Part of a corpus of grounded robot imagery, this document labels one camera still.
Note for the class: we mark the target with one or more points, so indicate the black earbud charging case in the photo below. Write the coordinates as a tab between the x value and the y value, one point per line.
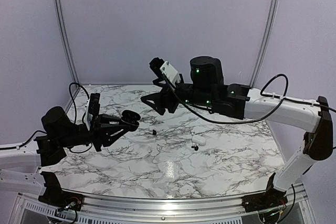
130	117

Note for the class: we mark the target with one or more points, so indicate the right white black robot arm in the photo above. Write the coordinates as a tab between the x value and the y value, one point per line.
243	104

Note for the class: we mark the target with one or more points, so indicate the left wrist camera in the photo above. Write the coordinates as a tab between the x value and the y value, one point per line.
92	110

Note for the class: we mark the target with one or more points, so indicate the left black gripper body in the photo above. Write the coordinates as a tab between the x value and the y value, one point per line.
96	138

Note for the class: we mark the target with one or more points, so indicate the white earbud charging case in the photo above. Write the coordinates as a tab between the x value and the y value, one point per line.
199	140

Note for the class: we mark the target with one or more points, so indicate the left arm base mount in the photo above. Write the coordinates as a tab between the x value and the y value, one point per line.
61	199

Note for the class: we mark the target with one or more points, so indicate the right aluminium frame post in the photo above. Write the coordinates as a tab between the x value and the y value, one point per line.
264	42

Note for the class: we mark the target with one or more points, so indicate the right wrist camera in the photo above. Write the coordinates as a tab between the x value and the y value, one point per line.
163	68

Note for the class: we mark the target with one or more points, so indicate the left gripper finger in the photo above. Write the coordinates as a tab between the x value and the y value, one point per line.
114	132
113	122

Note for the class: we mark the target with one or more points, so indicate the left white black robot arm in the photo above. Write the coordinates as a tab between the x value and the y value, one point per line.
59	135

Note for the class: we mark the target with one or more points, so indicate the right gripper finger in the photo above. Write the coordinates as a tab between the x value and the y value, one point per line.
156	101
160	82

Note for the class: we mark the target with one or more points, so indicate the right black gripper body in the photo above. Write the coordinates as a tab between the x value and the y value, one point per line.
172	105

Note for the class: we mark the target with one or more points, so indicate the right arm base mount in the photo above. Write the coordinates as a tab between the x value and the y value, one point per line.
257	202

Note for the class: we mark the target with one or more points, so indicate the front aluminium rail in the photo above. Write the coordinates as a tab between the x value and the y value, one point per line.
108	209

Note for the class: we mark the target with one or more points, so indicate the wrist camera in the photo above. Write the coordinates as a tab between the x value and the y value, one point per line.
163	68
92	110

